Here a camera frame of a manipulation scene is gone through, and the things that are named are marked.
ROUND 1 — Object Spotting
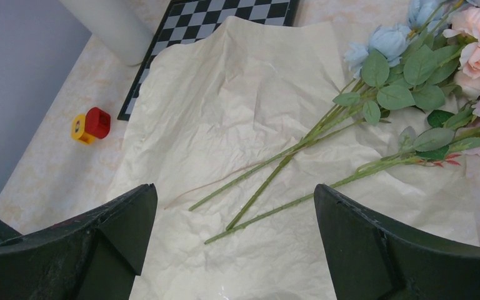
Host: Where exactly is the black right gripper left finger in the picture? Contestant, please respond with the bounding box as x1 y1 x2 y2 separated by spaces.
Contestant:
0 184 158 299

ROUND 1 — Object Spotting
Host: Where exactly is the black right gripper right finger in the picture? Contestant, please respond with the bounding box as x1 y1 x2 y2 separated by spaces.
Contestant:
314 184 480 299

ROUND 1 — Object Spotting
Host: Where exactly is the pink blue flower bunch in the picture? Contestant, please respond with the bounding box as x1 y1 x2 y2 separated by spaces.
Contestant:
209 1 480 243

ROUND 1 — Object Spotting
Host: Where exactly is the orange paper bouquet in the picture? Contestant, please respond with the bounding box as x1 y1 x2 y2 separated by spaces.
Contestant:
106 16 480 300

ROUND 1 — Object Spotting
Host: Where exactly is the white ceramic vase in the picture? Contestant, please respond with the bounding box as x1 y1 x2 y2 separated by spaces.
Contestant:
61 0 153 66

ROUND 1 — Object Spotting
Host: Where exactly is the red yellow toy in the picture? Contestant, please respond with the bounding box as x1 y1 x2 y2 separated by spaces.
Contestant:
71 107 111 145

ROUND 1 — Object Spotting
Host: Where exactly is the black white checkerboard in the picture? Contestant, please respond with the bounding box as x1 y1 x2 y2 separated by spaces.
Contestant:
117 0 299 121

